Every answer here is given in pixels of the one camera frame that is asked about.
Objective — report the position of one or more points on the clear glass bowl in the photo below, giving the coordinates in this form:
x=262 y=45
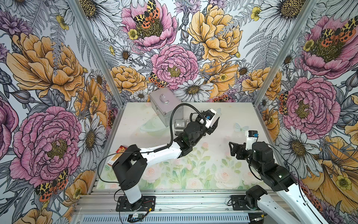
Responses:
x=154 y=127

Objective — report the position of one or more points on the silver pink metal case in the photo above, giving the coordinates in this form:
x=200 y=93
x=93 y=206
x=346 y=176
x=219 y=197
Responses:
x=163 y=103

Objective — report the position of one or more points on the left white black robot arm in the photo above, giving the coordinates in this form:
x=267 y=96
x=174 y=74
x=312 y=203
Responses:
x=130 y=166

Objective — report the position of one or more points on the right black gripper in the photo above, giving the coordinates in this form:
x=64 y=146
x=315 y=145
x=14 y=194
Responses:
x=241 y=148

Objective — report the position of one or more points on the cream toothbrush holder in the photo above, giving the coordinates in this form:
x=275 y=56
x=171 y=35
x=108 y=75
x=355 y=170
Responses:
x=180 y=125

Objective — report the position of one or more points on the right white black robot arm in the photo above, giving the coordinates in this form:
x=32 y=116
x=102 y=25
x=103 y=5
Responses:
x=284 y=184

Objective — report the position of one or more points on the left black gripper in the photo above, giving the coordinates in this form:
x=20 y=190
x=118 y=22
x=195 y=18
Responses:
x=212 y=128

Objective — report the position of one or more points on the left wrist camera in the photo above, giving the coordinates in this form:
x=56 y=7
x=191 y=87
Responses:
x=210 y=117

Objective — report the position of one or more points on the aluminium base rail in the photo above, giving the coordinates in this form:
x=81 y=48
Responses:
x=185 y=207

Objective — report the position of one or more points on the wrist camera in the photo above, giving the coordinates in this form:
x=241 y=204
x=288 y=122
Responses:
x=251 y=138
x=210 y=117

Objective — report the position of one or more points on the red white small box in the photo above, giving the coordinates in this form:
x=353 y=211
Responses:
x=118 y=153

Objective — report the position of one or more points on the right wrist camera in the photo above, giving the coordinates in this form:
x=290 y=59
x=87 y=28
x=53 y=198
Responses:
x=251 y=138

